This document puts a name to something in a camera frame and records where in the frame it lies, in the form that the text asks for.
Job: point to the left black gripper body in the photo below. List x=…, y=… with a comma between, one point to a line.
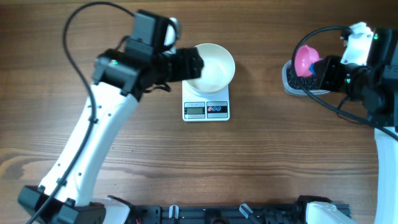
x=176, y=68

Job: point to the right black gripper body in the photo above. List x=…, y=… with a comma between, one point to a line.
x=337, y=77

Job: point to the pink scoop blue handle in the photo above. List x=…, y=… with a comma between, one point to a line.
x=305, y=58

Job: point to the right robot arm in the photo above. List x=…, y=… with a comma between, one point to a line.
x=367, y=72

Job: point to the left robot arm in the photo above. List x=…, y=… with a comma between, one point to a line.
x=144, y=61

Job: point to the white digital kitchen scale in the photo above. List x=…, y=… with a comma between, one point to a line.
x=198, y=106

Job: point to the white bowl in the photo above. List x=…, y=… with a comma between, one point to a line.
x=217, y=73

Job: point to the black beans in container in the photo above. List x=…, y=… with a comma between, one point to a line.
x=309, y=83

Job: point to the clear plastic bean container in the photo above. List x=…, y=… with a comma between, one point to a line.
x=289, y=86

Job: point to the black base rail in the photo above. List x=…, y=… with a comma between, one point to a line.
x=154, y=214

